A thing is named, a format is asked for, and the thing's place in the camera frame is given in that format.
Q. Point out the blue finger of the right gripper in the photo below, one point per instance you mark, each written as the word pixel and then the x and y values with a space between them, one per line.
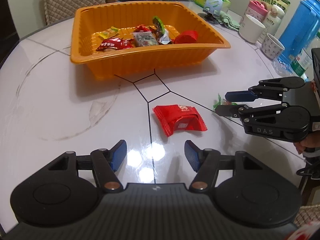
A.
pixel 236 111
pixel 241 96

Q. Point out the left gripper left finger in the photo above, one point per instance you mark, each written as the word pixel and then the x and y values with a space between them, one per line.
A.
pixel 105 165

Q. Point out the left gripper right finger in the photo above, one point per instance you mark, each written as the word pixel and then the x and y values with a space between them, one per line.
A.
pixel 205 162

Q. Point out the green candy packet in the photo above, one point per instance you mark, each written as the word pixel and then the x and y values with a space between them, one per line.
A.
pixel 221 101

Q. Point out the large red snack packet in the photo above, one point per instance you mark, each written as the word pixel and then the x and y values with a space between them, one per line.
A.
pixel 179 118

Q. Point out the red round snack packet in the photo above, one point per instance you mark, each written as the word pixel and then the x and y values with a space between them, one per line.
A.
pixel 189 36

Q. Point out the silver green foil pouch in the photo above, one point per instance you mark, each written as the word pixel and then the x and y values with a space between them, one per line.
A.
pixel 162 34

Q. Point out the clear dark snack packet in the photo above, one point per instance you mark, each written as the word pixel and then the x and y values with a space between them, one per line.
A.
pixel 145 39

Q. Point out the dark red snack packet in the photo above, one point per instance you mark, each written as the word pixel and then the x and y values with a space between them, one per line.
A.
pixel 115 43

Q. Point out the yellow snack packet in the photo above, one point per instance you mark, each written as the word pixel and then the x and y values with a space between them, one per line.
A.
pixel 109 33

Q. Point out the red square snack packet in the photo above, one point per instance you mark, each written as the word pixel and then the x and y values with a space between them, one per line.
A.
pixel 142 29

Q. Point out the person right hand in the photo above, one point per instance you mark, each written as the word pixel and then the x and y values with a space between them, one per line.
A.
pixel 311 141

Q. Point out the clear plastic box blue label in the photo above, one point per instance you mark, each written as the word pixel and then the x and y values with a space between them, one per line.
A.
pixel 281 68

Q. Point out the patterned mug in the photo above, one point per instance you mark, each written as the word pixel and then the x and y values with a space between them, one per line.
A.
pixel 271 47

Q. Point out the green label water bottle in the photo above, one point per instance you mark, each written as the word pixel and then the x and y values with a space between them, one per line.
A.
pixel 303 61

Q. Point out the white mug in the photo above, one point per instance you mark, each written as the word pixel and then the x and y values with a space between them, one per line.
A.
pixel 251 29

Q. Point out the white miffy thermos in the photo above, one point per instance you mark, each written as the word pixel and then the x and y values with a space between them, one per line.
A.
pixel 272 20

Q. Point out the green folded cloth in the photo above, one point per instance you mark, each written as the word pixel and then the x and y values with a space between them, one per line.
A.
pixel 227 21

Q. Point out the pink lidded cup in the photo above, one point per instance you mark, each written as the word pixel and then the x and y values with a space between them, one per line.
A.
pixel 257 10

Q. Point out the blue water jug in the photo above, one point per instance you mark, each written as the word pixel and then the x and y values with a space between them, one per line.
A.
pixel 301 29

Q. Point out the near beige quilted chair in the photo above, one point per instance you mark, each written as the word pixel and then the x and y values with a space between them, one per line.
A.
pixel 308 215

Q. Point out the grey phone stand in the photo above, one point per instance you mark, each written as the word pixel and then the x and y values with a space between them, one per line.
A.
pixel 211 10

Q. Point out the orange plastic tray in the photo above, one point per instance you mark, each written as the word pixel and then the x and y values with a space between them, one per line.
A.
pixel 132 37

